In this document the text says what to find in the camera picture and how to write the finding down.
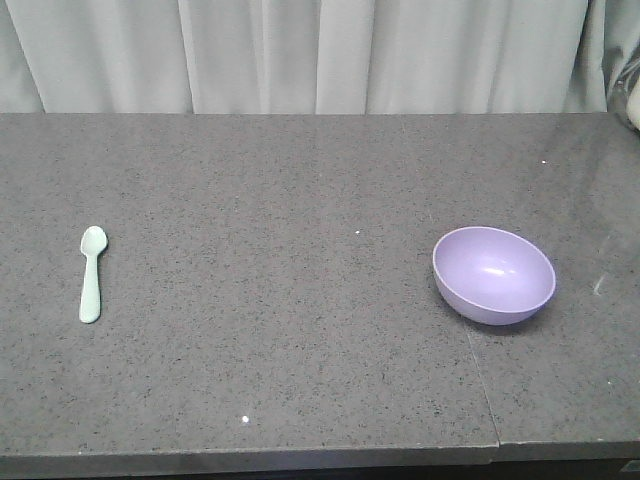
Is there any purple bowl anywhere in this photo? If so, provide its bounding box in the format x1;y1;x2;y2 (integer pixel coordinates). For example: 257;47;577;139
432;226;556;326

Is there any mint green spoon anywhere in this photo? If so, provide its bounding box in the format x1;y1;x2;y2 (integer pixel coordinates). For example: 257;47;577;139
79;226;108;324

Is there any grey stone countertop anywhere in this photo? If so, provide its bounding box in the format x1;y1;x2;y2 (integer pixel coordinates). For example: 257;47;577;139
1;113;639;479

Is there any white curtain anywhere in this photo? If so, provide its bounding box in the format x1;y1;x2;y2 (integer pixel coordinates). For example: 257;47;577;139
1;1;639;114

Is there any white rice cooker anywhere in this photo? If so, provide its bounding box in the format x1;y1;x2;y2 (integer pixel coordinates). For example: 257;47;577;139
610;62;639;131

